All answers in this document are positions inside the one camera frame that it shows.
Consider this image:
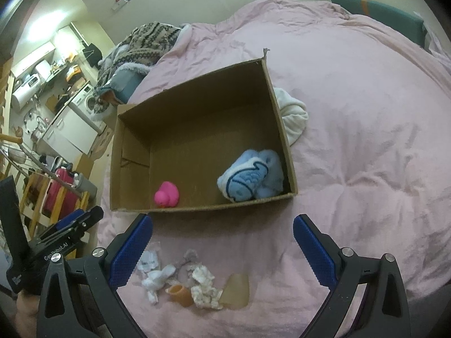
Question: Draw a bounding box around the white folded cloth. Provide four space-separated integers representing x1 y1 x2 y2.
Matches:
274 87 309 146

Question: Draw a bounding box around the white kitchen appliance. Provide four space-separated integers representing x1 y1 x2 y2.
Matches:
33 60 53 78

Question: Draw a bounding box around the white cloth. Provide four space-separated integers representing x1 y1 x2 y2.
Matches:
274 87 309 146
190 263 223 311

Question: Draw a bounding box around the translucent beige silicone piece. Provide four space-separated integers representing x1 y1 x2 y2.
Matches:
218 273 250 308

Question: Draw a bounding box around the teal cushion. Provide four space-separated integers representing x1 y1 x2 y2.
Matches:
329 0 428 48

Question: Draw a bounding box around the white plush bunny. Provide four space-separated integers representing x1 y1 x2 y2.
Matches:
142 264 176 305

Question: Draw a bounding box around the grey container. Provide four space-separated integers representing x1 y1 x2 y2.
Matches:
72 172 97 201

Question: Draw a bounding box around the white washing machine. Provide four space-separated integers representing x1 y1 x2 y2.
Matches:
68 81 103 124

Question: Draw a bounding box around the white water heater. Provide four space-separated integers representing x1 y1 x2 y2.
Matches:
10 81 41 110

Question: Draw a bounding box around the black bag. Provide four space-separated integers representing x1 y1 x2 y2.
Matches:
84 43 103 67

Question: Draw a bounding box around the grey plush toy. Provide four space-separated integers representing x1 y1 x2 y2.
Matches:
175 249 201 287

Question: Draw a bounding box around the pink rubber duck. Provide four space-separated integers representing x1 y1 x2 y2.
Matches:
154 181 180 208

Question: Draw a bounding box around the person's left hand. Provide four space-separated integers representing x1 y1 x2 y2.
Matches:
15 289 40 338

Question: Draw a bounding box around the red suitcase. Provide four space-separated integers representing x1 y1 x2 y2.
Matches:
42 168 80 219

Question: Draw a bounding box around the white wrapper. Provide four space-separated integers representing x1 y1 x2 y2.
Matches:
137 250 160 273

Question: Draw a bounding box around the brown cardboard box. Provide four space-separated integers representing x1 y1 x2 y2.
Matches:
109 48 298 214

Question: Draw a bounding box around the orange silicone cup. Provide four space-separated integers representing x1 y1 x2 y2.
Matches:
166 284 194 307

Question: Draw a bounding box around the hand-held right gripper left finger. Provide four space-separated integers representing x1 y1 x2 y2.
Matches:
37 213 154 338

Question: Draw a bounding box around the grey-blue pillow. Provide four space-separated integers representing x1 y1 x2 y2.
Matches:
95 65 149 104

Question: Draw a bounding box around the pink blanket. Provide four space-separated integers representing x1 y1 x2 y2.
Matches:
97 0 451 338

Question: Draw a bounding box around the patterned knit blanket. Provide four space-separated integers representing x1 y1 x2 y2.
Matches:
97 22 182 88

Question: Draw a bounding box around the white cabinet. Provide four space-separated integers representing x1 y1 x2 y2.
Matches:
37 106 101 155

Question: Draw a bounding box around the yellow metal rack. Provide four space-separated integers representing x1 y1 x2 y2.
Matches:
19 172 90 240

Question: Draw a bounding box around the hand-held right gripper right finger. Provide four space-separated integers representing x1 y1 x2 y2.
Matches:
292 214 413 338

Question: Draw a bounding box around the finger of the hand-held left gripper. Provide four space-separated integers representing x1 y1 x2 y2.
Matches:
40 206 104 245
53 209 87 233

